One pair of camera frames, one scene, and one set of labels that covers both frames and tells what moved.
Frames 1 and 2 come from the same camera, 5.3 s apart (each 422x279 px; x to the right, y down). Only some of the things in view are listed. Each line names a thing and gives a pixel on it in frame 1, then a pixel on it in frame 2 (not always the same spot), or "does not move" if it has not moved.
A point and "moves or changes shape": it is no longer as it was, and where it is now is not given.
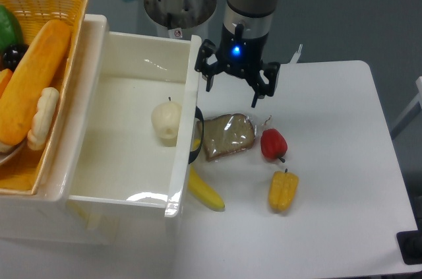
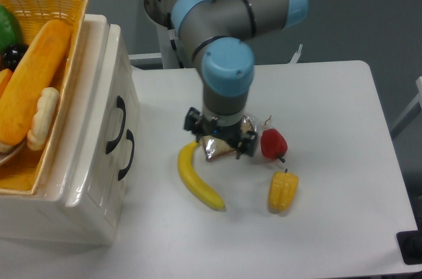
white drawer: [132, 126] moves or changes shape
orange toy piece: [5, 77] does not move
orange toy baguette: [32, 82] does not move
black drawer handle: [199, 115] to [122, 173]
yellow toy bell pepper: [282, 190] does not move
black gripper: [241, 55] to [230, 134]
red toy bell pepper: [273, 145] does not move
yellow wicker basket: [38, 7] does not move
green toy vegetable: [10, 31] does not move
